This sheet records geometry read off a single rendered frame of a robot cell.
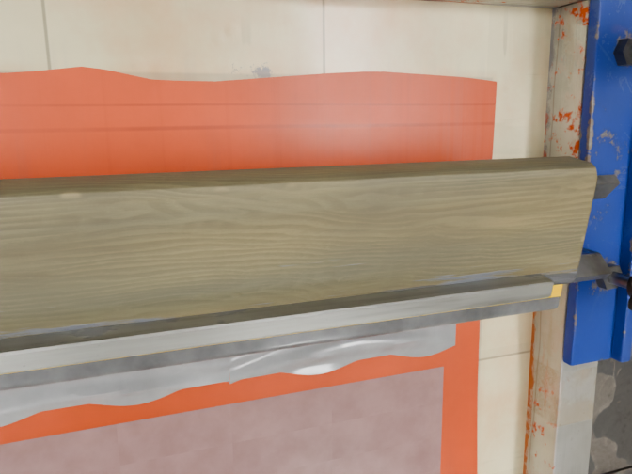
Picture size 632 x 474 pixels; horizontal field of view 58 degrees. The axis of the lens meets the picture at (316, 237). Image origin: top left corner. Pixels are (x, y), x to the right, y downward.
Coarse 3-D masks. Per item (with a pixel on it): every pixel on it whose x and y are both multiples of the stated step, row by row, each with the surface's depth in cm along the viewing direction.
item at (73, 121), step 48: (0, 96) 31; (48, 96) 32; (96, 96) 33; (144, 96) 34; (192, 96) 35; (0, 144) 32; (48, 144) 33; (96, 144) 34; (144, 144) 34; (192, 144) 35; (0, 432) 35; (48, 432) 36; (96, 432) 37; (144, 432) 38; (192, 432) 39
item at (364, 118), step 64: (256, 128) 37; (320, 128) 38; (384, 128) 40; (448, 128) 41; (256, 384) 40; (320, 384) 42; (384, 384) 43; (448, 384) 45; (256, 448) 41; (320, 448) 42; (384, 448) 44; (448, 448) 47
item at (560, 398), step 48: (432, 0) 39; (480, 0) 39; (528, 0) 39; (576, 0) 39; (576, 48) 41; (576, 96) 41; (576, 144) 41; (576, 384) 45; (528, 432) 49; (576, 432) 46
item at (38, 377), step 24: (456, 312) 34; (480, 312) 35; (504, 312) 36; (528, 312) 37; (288, 336) 31; (312, 336) 31; (336, 336) 32; (360, 336) 33; (120, 360) 28; (144, 360) 28; (168, 360) 29; (192, 360) 29; (0, 384) 26; (24, 384) 27
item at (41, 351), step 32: (448, 288) 32; (480, 288) 32; (512, 288) 32; (544, 288) 33; (160, 320) 27; (192, 320) 27; (224, 320) 27; (256, 320) 27; (288, 320) 28; (320, 320) 28; (352, 320) 29; (384, 320) 30; (0, 352) 24; (32, 352) 24; (64, 352) 24; (96, 352) 25; (128, 352) 26
